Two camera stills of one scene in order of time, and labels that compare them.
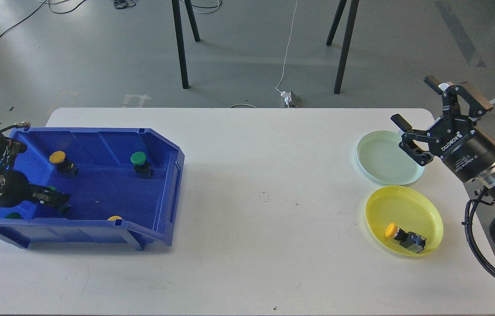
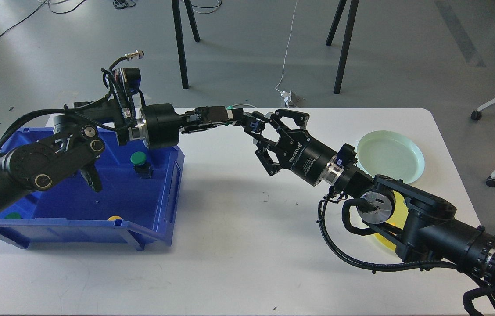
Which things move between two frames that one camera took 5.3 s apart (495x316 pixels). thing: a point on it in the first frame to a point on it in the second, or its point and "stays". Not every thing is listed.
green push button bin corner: x=13 y=215 stays
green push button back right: x=143 y=169 stays
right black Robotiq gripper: x=465 y=148 to x=306 y=157
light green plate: x=380 y=157 stays
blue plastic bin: x=123 y=184 stays
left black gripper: x=9 y=188 to x=163 y=125
